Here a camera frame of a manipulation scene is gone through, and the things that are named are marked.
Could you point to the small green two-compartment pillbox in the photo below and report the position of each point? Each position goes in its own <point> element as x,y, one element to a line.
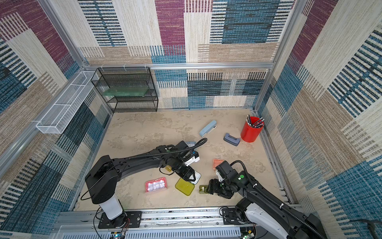
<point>203,189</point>

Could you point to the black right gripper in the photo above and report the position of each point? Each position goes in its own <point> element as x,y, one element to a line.
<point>216,186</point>

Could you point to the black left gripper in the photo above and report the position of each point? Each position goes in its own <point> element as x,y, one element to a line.
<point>190,174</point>

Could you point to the white pillbox with green lid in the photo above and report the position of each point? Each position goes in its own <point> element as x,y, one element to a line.
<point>187,187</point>

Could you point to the black wire mesh shelf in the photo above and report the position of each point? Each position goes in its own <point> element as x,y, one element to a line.
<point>107,77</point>

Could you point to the pink pillbox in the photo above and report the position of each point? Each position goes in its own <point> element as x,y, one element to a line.
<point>156,185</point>

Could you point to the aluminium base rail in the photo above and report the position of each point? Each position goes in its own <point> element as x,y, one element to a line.
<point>171,223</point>

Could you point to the blue six-compartment pillbox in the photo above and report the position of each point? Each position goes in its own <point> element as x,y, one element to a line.
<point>190,143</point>

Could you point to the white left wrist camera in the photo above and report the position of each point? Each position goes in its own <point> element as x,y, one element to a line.
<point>193,157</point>

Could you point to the red pen cup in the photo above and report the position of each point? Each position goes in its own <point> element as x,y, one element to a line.
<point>252,128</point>

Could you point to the white wire mesh basket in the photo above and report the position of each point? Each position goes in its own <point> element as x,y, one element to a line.
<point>65,107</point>

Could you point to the orange pillbox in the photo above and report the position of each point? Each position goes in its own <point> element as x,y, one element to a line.
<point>216,162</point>

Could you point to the yellow two-compartment pillbox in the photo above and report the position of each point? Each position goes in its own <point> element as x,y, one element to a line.
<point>168,168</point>

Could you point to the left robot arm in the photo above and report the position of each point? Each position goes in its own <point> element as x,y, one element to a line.
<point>102,179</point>

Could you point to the light blue stapler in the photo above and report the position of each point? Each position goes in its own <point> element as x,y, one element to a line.
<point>208,128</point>

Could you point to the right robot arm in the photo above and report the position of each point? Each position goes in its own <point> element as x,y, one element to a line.
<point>261,207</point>

